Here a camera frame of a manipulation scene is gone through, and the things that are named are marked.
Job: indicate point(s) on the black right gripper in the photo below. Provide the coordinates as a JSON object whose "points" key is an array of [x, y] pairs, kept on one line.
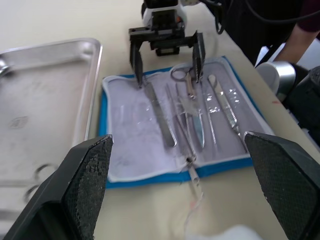
{"points": [[166, 32]]}

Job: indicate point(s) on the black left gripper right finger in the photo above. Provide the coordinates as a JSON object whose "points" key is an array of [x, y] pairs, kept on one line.
{"points": [[287, 180]]}

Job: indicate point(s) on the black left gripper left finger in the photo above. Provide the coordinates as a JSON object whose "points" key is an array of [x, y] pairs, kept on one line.
{"points": [[75, 190]]}

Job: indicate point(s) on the blue surgical instrument pack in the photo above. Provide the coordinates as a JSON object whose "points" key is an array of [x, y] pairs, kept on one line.
{"points": [[130, 150]]}

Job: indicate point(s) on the silver surgical scissors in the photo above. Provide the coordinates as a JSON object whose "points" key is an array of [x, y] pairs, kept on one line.
{"points": [[198, 127]]}

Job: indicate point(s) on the silver metal tray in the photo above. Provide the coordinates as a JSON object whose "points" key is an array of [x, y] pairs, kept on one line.
{"points": [[50, 100]]}

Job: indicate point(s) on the wide flat silver tweezers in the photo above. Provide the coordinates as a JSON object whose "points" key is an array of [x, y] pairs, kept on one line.
{"points": [[162, 120]]}

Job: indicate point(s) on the slim silver forceps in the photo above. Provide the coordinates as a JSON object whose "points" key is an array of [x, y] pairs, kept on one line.
{"points": [[183, 130]]}

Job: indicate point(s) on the white cloth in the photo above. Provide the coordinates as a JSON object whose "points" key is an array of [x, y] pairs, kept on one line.
{"points": [[230, 233]]}

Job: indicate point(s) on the black robot body part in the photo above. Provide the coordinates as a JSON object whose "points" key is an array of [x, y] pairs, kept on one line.
{"points": [[307, 100]]}

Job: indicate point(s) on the silver zipper pull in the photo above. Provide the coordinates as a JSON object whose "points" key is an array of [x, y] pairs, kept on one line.
{"points": [[193, 175]]}

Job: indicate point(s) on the silver robot body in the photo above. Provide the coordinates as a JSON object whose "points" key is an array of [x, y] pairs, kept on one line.
{"points": [[277, 75]]}

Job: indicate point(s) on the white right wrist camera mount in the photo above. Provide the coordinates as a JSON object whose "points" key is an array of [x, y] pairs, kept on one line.
{"points": [[147, 15]]}

